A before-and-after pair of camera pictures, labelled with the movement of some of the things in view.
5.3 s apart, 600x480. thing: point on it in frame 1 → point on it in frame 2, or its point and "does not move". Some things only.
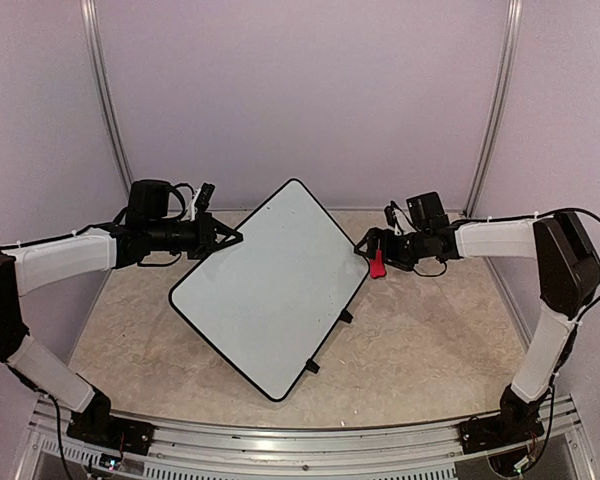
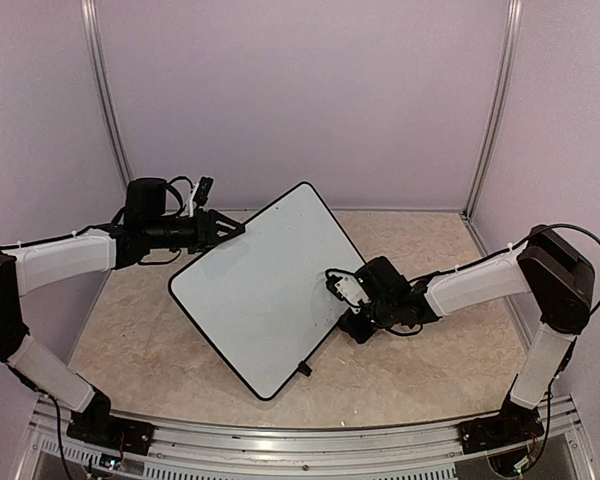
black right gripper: [373, 236] → [359, 334]
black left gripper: [206, 236] does not move
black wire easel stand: [346, 316] → [304, 368]
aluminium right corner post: [511, 45] does not move
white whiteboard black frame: [271, 303] does not move
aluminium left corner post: [91, 35] does not move
